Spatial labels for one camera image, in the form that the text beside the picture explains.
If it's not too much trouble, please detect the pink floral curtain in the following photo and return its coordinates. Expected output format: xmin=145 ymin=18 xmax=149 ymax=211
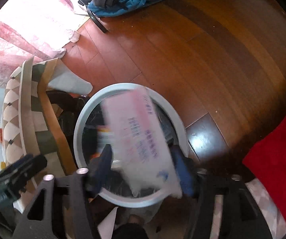
xmin=0 ymin=0 xmax=88 ymax=87

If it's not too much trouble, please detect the red blanket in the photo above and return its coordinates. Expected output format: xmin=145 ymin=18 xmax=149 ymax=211
xmin=242 ymin=116 xmax=286 ymax=221

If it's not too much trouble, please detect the grey slipper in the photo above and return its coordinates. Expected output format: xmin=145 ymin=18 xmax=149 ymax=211
xmin=128 ymin=201 xmax=162 ymax=226

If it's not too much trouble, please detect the black clothes rack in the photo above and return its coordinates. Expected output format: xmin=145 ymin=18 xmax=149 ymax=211
xmin=79 ymin=0 xmax=108 ymax=33

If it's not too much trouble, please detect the checkered tablecloth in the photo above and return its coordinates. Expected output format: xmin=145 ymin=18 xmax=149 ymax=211
xmin=0 ymin=56 xmax=94 ymax=212

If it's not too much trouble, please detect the white round trash bin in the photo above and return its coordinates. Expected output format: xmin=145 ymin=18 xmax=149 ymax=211
xmin=73 ymin=83 xmax=183 ymax=208

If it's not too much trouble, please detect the blue milk carton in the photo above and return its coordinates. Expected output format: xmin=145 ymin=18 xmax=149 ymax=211
xmin=97 ymin=125 xmax=113 ymax=154

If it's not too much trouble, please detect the pink tissue pack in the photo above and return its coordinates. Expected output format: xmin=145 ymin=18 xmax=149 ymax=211
xmin=101 ymin=87 xmax=182 ymax=197

